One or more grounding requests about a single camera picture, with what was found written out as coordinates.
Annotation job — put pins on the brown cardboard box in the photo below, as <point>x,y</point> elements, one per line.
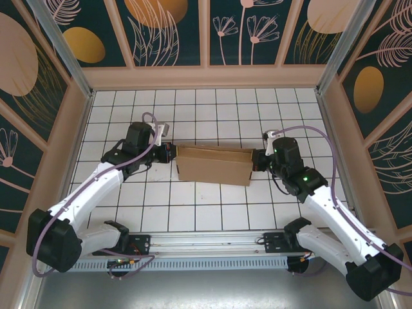
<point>212,167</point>

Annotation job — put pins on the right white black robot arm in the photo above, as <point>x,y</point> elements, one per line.
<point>328,212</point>

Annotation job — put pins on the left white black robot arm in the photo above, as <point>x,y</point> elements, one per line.
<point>93,190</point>

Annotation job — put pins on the grey metal sheet panel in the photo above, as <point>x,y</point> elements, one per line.
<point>209,289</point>

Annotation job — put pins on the aluminium table side rail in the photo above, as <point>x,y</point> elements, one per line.
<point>323,109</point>
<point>86,109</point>

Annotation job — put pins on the long aluminium base rail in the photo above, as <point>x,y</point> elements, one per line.
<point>209,239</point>

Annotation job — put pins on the aluminium frame post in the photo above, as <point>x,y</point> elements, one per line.
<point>338,48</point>
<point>64,45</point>

